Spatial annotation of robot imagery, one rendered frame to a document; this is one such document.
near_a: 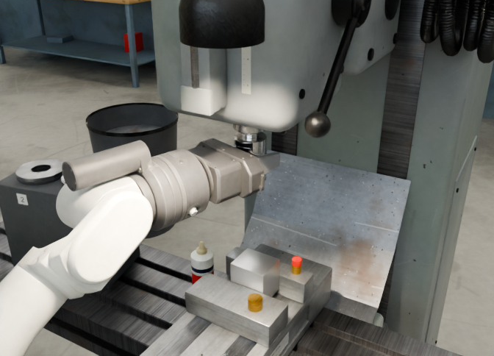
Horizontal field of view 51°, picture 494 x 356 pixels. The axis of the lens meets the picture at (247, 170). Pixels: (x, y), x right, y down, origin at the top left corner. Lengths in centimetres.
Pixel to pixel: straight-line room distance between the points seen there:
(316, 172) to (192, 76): 59
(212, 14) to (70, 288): 32
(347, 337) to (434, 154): 38
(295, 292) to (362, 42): 40
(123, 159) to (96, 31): 631
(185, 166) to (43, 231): 47
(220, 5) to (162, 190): 26
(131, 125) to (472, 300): 197
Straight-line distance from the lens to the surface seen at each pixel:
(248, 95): 61
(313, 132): 59
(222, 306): 79
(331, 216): 111
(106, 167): 60
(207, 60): 58
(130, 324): 95
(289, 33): 58
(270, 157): 73
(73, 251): 56
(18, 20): 796
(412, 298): 122
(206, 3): 42
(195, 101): 60
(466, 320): 251
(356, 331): 94
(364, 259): 109
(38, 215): 103
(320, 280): 92
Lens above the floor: 154
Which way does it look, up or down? 25 degrees down
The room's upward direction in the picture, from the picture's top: straight up
